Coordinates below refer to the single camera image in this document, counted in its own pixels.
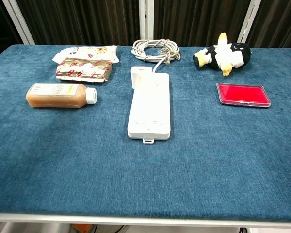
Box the blue velvet table cloth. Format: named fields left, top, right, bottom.
left=0, top=44, right=291, bottom=223

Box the black white penguin plush toy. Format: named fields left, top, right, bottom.
left=193, top=32, right=252, bottom=77

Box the white plug adapter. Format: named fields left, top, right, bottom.
left=130, top=66, right=153, bottom=89

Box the white cable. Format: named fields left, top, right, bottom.
left=131, top=38, right=181, bottom=73

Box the white table edge frame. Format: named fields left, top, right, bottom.
left=0, top=212, right=291, bottom=229

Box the orange object under table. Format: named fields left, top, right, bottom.
left=72, top=223, right=92, bottom=233

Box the dark brown curtain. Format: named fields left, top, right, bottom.
left=0, top=0, right=291, bottom=61

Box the twine cable tie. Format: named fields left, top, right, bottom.
left=145, top=38, right=181, bottom=66

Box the gold red patterned snack pack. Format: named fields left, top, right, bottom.
left=55, top=57, right=113, bottom=83

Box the red ink pad clear case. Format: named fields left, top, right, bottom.
left=216, top=82, right=272, bottom=108

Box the white power strip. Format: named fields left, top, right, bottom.
left=127, top=72, right=171, bottom=145

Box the white floral snack bag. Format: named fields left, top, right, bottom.
left=52, top=45, right=119, bottom=65

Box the white metal frame post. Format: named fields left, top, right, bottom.
left=1, top=0, right=36, bottom=45
left=138, top=0, right=155, bottom=40
left=237, top=0, right=261, bottom=44

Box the brown juice bottle white cap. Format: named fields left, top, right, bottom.
left=25, top=83, right=98, bottom=109

